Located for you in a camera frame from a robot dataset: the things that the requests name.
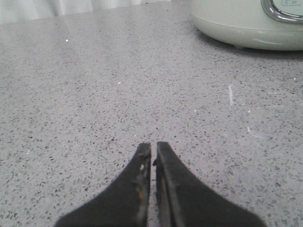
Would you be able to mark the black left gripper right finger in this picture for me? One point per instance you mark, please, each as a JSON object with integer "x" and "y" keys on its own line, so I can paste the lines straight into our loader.
{"x": 184, "y": 201}

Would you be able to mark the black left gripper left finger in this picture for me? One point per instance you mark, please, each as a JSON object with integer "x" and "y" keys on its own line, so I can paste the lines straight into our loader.
{"x": 124, "y": 203}

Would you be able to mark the pale green electric cooking pot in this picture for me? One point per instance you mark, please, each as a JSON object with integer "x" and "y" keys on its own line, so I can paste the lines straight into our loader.
{"x": 257, "y": 24}

